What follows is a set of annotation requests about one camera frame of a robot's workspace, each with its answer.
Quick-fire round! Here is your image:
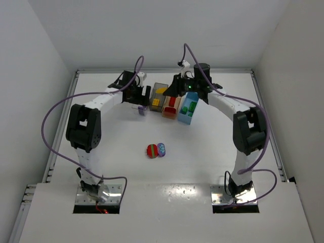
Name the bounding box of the red base lego brick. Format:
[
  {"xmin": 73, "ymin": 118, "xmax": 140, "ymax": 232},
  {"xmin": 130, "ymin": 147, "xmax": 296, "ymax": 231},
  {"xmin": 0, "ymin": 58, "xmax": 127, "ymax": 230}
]
[{"xmin": 168, "ymin": 97, "xmax": 177, "ymax": 107}]

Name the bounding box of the yellow curved lego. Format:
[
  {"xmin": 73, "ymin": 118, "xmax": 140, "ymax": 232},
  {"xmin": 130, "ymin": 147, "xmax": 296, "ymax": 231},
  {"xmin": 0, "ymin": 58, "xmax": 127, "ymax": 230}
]
[{"xmin": 155, "ymin": 87, "xmax": 168, "ymax": 94}]

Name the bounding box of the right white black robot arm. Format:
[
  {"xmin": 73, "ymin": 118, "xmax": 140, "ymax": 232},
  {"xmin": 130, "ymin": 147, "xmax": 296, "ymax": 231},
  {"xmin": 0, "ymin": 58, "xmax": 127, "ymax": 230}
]
[{"xmin": 164, "ymin": 61, "xmax": 269, "ymax": 197}]

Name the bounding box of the red sloped lego brick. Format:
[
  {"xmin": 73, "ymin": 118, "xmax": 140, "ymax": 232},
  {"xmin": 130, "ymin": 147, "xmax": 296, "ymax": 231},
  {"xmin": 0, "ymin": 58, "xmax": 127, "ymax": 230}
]
[{"xmin": 164, "ymin": 106, "xmax": 177, "ymax": 115}]

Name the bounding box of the green square lego brick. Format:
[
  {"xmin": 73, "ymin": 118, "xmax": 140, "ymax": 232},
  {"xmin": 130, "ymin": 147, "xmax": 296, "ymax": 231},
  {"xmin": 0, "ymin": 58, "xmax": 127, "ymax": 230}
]
[{"xmin": 181, "ymin": 106, "xmax": 188, "ymax": 114}]

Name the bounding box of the blue plastic container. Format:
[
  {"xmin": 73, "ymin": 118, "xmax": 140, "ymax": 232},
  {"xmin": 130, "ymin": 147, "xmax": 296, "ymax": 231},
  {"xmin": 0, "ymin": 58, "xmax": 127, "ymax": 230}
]
[{"xmin": 178, "ymin": 92, "xmax": 199, "ymax": 125}]

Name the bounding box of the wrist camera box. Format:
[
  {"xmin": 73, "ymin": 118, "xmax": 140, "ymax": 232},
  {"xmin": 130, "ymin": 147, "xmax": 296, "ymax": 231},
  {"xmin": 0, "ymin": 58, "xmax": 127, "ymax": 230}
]
[
  {"xmin": 135, "ymin": 72, "xmax": 147, "ymax": 87},
  {"xmin": 177, "ymin": 60, "xmax": 190, "ymax": 73}
]

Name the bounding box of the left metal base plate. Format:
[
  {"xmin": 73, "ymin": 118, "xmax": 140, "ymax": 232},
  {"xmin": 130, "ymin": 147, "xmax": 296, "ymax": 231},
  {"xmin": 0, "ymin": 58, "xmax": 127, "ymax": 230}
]
[{"xmin": 75, "ymin": 184, "xmax": 122, "ymax": 206}]

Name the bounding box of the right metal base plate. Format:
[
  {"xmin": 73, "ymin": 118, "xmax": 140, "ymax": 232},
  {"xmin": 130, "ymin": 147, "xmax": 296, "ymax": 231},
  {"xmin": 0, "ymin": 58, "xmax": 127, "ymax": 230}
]
[{"xmin": 210, "ymin": 184, "xmax": 258, "ymax": 206}]

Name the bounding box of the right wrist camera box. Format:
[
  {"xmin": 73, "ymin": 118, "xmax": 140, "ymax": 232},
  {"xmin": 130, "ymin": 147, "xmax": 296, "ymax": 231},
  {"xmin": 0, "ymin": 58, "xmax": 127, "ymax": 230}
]
[{"xmin": 177, "ymin": 60, "xmax": 190, "ymax": 73}]

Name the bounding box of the smoky grey plastic container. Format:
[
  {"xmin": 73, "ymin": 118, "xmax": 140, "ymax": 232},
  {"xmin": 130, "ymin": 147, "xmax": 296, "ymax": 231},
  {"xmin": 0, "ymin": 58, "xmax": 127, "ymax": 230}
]
[{"xmin": 149, "ymin": 83, "xmax": 169, "ymax": 113}]

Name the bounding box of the red round striped lego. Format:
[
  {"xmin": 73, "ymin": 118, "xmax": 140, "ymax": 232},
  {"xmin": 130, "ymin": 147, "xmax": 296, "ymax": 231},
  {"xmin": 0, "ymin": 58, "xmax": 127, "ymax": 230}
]
[{"xmin": 146, "ymin": 144, "xmax": 158, "ymax": 158}]

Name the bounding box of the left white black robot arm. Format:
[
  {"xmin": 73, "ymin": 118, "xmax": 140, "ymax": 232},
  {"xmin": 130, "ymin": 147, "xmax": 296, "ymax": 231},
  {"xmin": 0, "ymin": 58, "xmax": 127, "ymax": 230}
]
[{"xmin": 66, "ymin": 71, "xmax": 151, "ymax": 203}]

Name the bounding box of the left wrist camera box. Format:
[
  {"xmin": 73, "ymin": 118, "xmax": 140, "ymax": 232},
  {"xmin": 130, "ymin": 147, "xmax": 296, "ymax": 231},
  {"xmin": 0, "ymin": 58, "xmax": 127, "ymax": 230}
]
[{"xmin": 135, "ymin": 72, "xmax": 147, "ymax": 87}]

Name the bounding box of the purple flower print lego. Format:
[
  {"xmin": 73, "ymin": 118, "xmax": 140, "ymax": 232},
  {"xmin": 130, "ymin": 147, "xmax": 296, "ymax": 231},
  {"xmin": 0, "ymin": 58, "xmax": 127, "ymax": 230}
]
[{"xmin": 157, "ymin": 143, "xmax": 166, "ymax": 157}]

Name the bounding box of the yellow orange bird lego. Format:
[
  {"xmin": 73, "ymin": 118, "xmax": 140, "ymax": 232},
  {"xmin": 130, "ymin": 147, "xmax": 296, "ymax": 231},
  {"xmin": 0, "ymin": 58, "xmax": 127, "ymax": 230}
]
[{"xmin": 152, "ymin": 99, "xmax": 160, "ymax": 106}]

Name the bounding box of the purple striped oval lego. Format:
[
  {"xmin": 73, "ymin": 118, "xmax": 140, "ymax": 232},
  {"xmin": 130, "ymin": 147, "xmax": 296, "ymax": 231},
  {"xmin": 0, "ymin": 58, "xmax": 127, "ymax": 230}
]
[{"xmin": 138, "ymin": 106, "xmax": 147, "ymax": 116}]

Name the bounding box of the clear plastic container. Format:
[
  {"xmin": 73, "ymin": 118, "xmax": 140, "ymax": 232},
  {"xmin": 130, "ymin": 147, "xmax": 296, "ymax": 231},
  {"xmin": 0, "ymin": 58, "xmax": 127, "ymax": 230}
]
[{"xmin": 132, "ymin": 105, "xmax": 148, "ymax": 116}]

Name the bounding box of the orange translucent plastic container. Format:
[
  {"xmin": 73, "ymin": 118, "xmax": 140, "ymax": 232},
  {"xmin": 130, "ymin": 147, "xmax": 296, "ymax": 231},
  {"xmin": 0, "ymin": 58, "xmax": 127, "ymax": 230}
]
[{"xmin": 162, "ymin": 96, "xmax": 182, "ymax": 119}]

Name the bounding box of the metal base plate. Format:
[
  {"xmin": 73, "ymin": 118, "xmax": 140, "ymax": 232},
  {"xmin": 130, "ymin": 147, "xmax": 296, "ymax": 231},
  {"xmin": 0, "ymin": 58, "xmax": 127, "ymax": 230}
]
[
  {"xmin": 210, "ymin": 184, "xmax": 258, "ymax": 206},
  {"xmin": 75, "ymin": 184, "xmax": 122, "ymax": 206}
]

